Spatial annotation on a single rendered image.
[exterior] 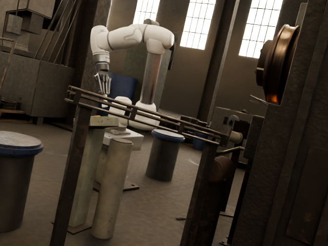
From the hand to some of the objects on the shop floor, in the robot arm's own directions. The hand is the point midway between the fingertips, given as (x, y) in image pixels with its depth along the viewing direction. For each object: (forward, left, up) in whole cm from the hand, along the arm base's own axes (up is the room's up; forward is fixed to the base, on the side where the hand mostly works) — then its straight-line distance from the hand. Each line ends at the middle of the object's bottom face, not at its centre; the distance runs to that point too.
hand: (104, 100), depth 186 cm
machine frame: (+115, +70, -67) cm, 151 cm away
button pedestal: (+8, -11, -68) cm, 70 cm away
